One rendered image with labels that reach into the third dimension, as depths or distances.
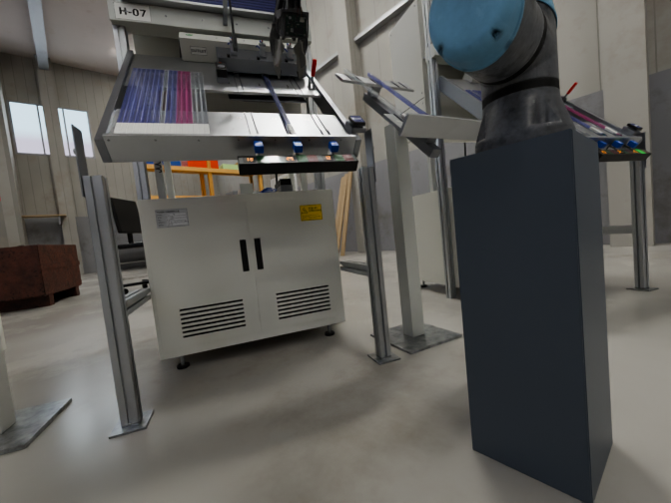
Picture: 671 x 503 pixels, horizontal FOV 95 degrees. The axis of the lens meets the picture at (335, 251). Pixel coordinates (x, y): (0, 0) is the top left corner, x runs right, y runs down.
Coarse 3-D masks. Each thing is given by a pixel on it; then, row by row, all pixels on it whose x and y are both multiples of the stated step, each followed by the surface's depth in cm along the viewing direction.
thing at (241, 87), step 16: (144, 64) 113; (160, 64) 116; (176, 64) 118; (192, 64) 121; (208, 64) 124; (128, 80) 102; (208, 80) 112; (240, 80) 117; (256, 80) 120; (272, 80) 123; (288, 80) 126; (304, 80) 129; (240, 96) 117; (256, 96) 120; (288, 96) 117; (304, 96) 118; (320, 96) 120
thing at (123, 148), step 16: (112, 144) 75; (128, 144) 76; (144, 144) 77; (160, 144) 78; (176, 144) 79; (192, 144) 81; (208, 144) 82; (224, 144) 83; (240, 144) 85; (272, 144) 88; (288, 144) 89; (304, 144) 91; (320, 144) 92; (352, 144) 96; (112, 160) 77; (128, 160) 79; (144, 160) 80; (160, 160) 81; (176, 160) 82; (192, 160) 84; (208, 160) 85
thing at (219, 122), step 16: (208, 112) 95; (224, 112) 96; (112, 128) 80; (224, 128) 89; (240, 128) 91; (256, 128) 92; (272, 128) 94; (304, 128) 98; (320, 128) 99; (336, 128) 101
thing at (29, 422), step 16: (0, 336) 84; (0, 352) 83; (0, 368) 82; (0, 384) 81; (0, 400) 81; (64, 400) 95; (0, 416) 80; (16, 416) 88; (32, 416) 87; (48, 416) 86; (0, 432) 80; (16, 432) 80; (32, 432) 79; (0, 448) 74; (16, 448) 74
